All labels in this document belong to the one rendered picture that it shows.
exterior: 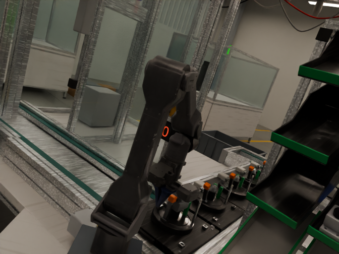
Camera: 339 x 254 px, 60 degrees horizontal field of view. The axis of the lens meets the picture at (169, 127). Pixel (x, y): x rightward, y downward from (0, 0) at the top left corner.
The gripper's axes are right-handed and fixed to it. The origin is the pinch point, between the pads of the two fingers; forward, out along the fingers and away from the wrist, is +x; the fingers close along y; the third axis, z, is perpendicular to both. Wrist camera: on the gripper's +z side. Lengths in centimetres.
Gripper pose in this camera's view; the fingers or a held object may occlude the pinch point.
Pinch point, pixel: (161, 195)
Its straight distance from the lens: 82.9
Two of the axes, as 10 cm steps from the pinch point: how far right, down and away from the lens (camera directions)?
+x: -3.1, 9.3, 2.2
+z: -5.6, 0.1, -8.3
